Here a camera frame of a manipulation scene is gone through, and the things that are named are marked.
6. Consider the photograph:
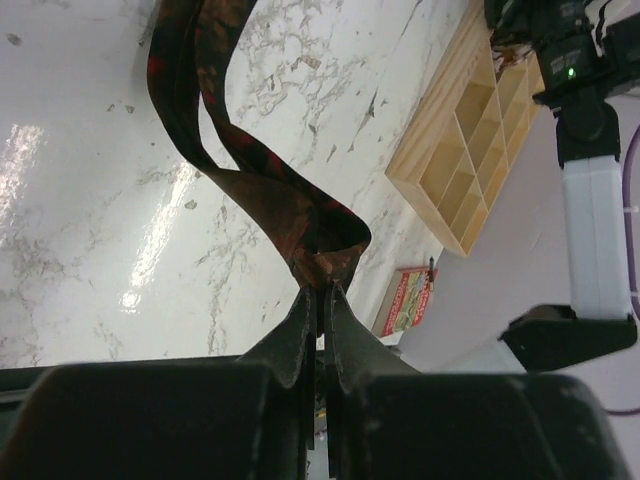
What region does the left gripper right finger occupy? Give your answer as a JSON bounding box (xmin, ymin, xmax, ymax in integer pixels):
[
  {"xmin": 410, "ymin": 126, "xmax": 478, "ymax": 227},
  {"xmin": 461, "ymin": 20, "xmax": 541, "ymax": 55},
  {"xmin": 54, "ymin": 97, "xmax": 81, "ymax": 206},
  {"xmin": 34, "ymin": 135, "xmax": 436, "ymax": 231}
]
[{"xmin": 322, "ymin": 285, "xmax": 418, "ymax": 479}]

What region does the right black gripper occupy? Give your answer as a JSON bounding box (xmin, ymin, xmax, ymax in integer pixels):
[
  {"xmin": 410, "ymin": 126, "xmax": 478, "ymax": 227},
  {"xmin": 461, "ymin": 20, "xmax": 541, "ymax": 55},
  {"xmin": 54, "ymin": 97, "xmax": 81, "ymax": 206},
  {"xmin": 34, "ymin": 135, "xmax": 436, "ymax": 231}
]
[{"xmin": 483, "ymin": 0, "xmax": 537, "ymax": 48}]

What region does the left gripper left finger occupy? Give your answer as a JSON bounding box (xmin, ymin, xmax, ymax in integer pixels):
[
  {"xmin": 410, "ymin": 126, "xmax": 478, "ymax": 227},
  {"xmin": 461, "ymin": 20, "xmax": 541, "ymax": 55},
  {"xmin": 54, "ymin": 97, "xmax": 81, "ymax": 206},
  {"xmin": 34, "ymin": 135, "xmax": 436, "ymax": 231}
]
[{"xmin": 239, "ymin": 288, "xmax": 316, "ymax": 479}]

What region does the brown red patterned tie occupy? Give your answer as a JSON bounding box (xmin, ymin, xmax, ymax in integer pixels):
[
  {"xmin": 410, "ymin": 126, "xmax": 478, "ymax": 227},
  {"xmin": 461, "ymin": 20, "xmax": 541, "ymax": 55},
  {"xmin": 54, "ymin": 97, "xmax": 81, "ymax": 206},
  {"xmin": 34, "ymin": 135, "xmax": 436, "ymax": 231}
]
[{"xmin": 147, "ymin": 1, "xmax": 371, "ymax": 290}]

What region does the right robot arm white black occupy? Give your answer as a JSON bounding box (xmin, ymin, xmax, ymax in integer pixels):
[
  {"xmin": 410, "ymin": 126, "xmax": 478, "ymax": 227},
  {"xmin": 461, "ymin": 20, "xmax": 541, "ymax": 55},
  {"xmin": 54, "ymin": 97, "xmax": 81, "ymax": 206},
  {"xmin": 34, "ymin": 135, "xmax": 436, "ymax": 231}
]
[{"xmin": 475, "ymin": 1, "xmax": 639, "ymax": 373}]

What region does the rolled colourful tie in tray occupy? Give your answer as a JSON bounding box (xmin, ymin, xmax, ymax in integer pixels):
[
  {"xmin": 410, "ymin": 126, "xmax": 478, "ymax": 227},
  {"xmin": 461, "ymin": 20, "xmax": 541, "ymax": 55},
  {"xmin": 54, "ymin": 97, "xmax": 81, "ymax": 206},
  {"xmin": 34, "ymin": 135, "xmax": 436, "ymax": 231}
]
[{"xmin": 491, "ymin": 43, "xmax": 531, "ymax": 71}]

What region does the red treehouse book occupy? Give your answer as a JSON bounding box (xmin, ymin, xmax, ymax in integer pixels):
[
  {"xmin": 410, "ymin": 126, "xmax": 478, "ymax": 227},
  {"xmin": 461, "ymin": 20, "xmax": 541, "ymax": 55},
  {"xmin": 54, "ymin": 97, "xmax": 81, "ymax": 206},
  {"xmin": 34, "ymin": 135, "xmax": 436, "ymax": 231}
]
[{"xmin": 372, "ymin": 266, "xmax": 432, "ymax": 338}]

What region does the pen on red book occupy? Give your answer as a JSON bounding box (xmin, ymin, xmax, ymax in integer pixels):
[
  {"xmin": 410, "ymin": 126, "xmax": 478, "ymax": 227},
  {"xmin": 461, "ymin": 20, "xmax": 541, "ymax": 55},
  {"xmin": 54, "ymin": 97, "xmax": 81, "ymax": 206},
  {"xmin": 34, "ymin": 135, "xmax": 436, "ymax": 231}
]
[{"xmin": 427, "ymin": 256, "xmax": 436, "ymax": 292}]

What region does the wooden compartment tray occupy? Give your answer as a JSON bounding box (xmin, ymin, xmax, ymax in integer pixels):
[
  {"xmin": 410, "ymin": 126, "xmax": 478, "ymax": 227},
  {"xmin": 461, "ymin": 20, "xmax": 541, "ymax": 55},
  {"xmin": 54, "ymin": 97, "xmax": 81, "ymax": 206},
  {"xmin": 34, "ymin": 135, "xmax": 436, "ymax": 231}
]
[{"xmin": 386, "ymin": 1, "xmax": 544, "ymax": 257}]

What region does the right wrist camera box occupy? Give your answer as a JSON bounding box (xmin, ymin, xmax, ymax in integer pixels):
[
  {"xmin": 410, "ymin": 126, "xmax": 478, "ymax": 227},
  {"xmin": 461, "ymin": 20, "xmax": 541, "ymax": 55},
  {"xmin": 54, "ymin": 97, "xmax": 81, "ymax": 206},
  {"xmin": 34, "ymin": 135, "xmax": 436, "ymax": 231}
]
[{"xmin": 531, "ymin": 30, "xmax": 599, "ymax": 93}]

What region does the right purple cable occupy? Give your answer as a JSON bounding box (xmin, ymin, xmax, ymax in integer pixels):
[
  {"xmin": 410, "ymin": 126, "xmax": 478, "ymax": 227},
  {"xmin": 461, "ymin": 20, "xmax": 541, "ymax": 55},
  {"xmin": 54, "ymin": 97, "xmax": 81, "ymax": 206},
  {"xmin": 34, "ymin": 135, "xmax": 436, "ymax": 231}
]
[{"xmin": 604, "ymin": 144, "xmax": 640, "ymax": 416}]

